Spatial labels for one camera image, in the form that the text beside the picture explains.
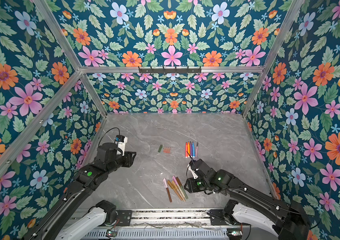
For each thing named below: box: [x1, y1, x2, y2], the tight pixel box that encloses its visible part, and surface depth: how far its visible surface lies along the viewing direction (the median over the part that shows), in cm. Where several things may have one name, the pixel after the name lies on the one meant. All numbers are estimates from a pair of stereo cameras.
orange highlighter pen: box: [187, 141, 191, 158], surface depth 100 cm
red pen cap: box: [163, 146, 171, 153], surface depth 100 cm
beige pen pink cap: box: [172, 175, 186, 198], surface depth 86 cm
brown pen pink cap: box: [162, 178, 172, 203], surface depth 86 cm
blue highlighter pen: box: [192, 141, 196, 158], surface depth 100 cm
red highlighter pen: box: [184, 142, 188, 159], surface depth 100 cm
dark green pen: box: [176, 176, 189, 200], surface depth 85 cm
